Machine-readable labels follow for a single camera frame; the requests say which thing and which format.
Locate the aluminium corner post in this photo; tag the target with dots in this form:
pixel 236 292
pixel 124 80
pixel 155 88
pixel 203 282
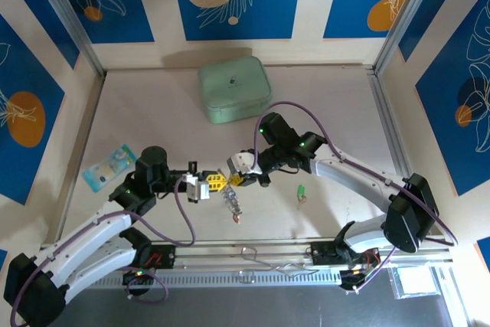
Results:
pixel 404 17
pixel 66 17

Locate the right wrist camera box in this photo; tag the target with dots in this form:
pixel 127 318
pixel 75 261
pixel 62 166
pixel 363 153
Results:
pixel 243 162

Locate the clear plastic bag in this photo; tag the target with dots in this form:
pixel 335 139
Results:
pixel 415 283

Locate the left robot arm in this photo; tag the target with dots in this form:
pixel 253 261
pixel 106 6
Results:
pixel 88 235

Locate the black controller board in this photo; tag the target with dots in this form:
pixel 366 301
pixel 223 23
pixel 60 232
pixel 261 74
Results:
pixel 358 275
pixel 138 277

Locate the aluminium side rail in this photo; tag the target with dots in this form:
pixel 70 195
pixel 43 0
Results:
pixel 89 128
pixel 386 112

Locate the green key tag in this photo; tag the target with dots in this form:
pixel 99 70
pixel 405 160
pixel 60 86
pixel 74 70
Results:
pixel 301 190

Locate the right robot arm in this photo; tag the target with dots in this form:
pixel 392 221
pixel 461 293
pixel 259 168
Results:
pixel 352 177

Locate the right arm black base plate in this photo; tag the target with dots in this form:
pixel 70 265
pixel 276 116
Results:
pixel 321 254

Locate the aluminium frame rail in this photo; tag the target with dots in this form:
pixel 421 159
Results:
pixel 214 252

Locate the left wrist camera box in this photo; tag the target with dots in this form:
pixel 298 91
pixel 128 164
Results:
pixel 197 189

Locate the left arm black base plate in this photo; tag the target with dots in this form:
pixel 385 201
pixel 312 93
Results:
pixel 164 256

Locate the mint green zip case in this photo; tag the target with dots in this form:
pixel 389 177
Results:
pixel 233 89

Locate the light blue wipes packet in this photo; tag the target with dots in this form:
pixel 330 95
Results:
pixel 109 168

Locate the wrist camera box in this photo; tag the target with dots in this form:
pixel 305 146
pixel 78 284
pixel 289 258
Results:
pixel 243 162
pixel 197 189

